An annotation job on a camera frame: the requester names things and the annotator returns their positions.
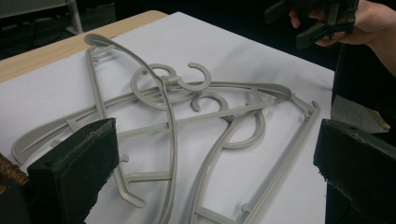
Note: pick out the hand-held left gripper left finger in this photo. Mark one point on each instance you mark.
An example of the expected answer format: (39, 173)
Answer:
(71, 168)

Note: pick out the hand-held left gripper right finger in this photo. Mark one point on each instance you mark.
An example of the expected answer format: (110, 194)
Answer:
(358, 174)

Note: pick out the grey plastic clothes hanger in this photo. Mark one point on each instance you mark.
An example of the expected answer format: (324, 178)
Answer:
(280, 172)
(280, 90)
(95, 39)

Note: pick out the grey cardboard piece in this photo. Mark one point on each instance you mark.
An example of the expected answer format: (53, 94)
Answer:
(351, 115)

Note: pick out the brown wicker basket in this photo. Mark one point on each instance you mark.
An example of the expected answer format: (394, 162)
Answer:
(11, 171)

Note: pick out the white table mat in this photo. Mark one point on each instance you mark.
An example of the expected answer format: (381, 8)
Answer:
(218, 46)

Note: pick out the white metal stand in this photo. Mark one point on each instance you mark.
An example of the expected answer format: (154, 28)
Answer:
(74, 15)

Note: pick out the white panel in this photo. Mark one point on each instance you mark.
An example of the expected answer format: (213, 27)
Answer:
(31, 7)

